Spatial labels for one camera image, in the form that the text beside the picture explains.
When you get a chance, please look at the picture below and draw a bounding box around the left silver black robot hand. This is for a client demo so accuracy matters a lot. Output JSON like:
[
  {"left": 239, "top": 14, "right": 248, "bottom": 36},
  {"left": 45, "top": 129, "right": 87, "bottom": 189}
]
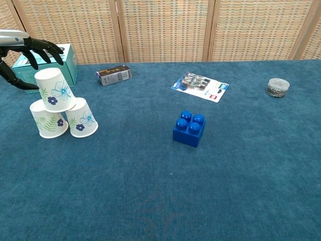
[{"left": 0, "top": 29, "right": 65, "bottom": 90}]

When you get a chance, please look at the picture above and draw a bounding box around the white floral paper cup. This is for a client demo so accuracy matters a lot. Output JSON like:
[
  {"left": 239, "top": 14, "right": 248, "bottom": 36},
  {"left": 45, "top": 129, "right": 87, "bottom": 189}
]
[
  {"left": 34, "top": 67, "right": 77, "bottom": 113},
  {"left": 64, "top": 97, "right": 99, "bottom": 139},
  {"left": 29, "top": 99, "right": 69, "bottom": 139}
]

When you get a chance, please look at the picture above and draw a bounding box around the teal cardboard product box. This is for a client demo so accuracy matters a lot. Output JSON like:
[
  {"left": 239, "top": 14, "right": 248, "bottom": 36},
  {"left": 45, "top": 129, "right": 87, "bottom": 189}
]
[{"left": 12, "top": 43, "right": 78, "bottom": 94}]

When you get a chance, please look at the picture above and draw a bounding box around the small black carton box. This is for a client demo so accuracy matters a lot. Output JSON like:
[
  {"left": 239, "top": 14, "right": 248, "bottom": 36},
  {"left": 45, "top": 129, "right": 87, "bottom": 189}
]
[{"left": 96, "top": 64, "right": 133, "bottom": 87}]

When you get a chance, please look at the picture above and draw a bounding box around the woven wooden folding screen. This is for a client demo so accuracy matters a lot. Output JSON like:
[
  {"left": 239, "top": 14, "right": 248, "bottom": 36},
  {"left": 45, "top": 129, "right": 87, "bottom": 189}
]
[{"left": 0, "top": 0, "right": 321, "bottom": 69}]

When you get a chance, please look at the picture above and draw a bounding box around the blue plastic building block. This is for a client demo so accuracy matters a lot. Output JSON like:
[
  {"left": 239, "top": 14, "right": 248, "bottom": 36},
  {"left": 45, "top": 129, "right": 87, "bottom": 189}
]
[{"left": 172, "top": 110, "right": 207, "bottom": 149}]

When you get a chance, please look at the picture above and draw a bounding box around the teal blue table cloth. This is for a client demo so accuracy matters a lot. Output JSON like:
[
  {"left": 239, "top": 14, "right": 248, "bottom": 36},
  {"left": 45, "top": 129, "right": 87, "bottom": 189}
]
[{"left": 0, "top": 59, "right": 321, "bottom": 241}]

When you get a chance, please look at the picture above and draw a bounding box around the clear round lidded jar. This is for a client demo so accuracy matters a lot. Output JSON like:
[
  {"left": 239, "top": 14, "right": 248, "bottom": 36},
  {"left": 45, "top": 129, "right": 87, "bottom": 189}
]
[{"left": 265, "top": 77, "right": 291, "bottom": 99}]

